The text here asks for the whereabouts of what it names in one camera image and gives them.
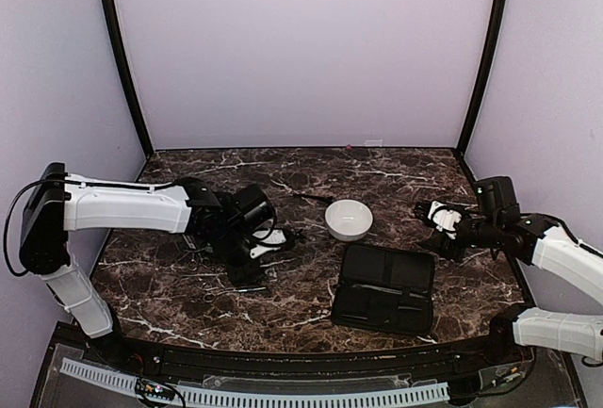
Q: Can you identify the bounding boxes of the black zippered tool case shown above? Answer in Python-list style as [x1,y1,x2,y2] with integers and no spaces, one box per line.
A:
[331,243,435,335]

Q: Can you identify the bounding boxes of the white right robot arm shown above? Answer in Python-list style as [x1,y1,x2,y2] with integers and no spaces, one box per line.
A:
[413,201,602,367]

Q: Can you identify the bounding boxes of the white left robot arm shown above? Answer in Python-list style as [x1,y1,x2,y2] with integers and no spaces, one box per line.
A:
[2,162,276,367]

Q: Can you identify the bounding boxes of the black hair clip middle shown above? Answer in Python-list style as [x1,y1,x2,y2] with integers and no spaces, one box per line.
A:
[283,229,307,245]

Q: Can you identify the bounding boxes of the black hair clip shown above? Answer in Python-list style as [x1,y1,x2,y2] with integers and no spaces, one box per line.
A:
[283,229,307,245]
[293,193,334,204]

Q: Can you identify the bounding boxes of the black hair clip far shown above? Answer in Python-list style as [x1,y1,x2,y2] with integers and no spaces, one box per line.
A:
[293,193,334,204]

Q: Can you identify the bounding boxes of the silver thinning scissors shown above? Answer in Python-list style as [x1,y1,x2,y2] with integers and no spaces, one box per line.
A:
[182,235,211,271]

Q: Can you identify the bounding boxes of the plain white bowl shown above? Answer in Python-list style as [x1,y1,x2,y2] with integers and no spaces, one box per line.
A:
[324,199,373,242]

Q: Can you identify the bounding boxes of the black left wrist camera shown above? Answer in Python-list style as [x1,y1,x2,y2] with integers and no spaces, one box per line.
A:
[234,184,276,232]

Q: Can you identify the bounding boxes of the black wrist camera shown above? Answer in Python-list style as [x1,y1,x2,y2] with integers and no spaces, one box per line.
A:
[475,176,521,228]
[234,184,276,232]

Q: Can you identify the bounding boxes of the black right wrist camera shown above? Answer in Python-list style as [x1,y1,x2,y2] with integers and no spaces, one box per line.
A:
[475,176,521,228]

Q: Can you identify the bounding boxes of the black front table rail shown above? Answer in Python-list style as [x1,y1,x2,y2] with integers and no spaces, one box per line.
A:
[56,322,538,384]

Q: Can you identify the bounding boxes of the white slotted cable duct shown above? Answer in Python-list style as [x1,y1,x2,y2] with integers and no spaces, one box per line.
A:
[59,358,450,407]

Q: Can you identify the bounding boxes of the black right corner post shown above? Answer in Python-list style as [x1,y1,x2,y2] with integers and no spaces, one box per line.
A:
[455,0,507,161]

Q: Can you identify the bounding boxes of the black corner post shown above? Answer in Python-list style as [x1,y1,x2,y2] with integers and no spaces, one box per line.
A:
[455,0,507,161]
[101,0,155,159]

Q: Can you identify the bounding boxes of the black left corner post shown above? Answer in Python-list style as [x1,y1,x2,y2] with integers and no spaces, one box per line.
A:
[101,0,155,159]

